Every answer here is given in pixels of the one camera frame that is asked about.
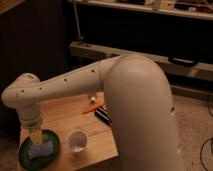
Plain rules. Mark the metal stand pole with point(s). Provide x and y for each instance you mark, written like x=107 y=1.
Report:
x=79 y=35

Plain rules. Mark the black rectangular box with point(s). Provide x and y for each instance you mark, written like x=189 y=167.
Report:
x=102 y=114

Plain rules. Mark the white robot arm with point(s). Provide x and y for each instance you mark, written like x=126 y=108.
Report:
x=137 y=96

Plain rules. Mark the wall shelf with items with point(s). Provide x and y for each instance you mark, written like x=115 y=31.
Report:
x=143 y=8

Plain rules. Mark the long grey case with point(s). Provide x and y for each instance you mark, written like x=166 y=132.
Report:
x=200 y=70

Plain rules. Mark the wooden table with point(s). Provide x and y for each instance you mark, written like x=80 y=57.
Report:
x=65 y=116

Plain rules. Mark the orange carrot toy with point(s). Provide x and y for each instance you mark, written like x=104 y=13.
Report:
x=92 y=107

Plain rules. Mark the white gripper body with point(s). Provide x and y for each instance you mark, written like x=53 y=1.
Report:
x=34 y=132

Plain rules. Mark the green glass plate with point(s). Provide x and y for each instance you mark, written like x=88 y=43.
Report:
x=36 y=157

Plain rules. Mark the white ceramic cup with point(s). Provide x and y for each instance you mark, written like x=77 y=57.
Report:
x=77 y=141

